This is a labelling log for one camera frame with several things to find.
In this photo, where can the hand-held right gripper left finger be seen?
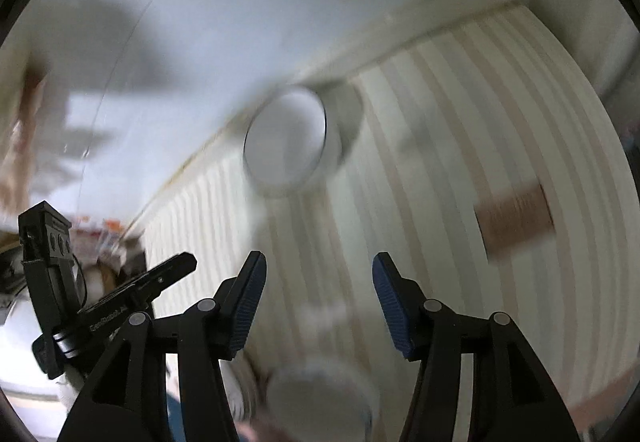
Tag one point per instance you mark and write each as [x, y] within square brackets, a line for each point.
[250, 307]

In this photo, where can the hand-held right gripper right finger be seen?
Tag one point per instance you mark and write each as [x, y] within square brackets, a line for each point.
[390, 307]

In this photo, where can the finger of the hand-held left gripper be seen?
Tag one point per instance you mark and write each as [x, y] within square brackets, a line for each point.
[170, 269]

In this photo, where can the white floral plate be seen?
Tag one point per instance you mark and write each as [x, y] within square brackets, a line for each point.
[20, 381]

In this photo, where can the white bowl with blue print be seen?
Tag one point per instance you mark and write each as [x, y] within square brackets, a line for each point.
[320, 397]

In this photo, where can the white porcelain bowl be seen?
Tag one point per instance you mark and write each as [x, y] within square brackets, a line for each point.
[285, 147]

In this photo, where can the clear plastic food bag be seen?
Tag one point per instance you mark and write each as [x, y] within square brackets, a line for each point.
[20, 137]

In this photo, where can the brown square patch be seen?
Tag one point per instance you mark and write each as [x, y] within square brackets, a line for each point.
[515, 222]

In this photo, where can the striped cat print mat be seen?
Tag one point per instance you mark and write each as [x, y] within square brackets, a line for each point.
[425, 147]

